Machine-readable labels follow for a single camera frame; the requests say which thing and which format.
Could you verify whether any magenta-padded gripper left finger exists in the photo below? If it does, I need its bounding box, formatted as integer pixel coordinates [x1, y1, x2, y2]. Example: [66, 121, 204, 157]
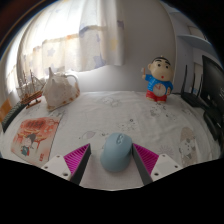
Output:
[40, 143, 92, 186]

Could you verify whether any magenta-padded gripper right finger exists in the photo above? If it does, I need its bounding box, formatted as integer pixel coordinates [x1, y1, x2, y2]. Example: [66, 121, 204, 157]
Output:
[131, 143, 184, 186]

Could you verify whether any light blue computer mouse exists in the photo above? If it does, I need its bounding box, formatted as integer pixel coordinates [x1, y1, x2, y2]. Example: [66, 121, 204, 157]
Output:
[99, 132, 134, 173]

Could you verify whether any orange printed mouse pad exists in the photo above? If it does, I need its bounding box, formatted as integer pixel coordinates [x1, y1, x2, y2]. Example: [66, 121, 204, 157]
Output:
[10, 116, 62, 167]

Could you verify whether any white printed tablecloth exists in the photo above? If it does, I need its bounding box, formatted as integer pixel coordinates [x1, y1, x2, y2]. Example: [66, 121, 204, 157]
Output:
[0, 90, 223, 191]

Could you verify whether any large white conch shell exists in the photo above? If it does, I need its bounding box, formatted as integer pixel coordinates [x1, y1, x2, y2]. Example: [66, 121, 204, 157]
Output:
[42, 67, 81, 112]

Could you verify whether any black router with antennas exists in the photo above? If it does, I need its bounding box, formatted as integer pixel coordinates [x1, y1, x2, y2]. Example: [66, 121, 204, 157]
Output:
[180, 64, 209, 108]

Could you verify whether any cartoon boy figurine clock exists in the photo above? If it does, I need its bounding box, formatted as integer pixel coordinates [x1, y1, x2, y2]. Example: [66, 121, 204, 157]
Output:
[141, 55, 175, 103]

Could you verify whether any wooden model sailing ship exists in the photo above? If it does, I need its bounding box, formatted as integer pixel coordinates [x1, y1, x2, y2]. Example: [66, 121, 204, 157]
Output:
[16, 69, 46, 110]

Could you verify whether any orange wooden chair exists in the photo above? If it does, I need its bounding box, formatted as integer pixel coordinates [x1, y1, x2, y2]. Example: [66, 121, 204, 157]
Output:
[0, 98, 13, 123]

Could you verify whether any white star-print curtain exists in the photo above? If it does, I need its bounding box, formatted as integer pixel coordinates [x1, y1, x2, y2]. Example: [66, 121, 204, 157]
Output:
[16, 0, 126, 84]

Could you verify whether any white wall shelf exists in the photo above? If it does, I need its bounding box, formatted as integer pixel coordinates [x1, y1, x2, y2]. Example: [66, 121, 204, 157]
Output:
[178, 25, 215, 52]

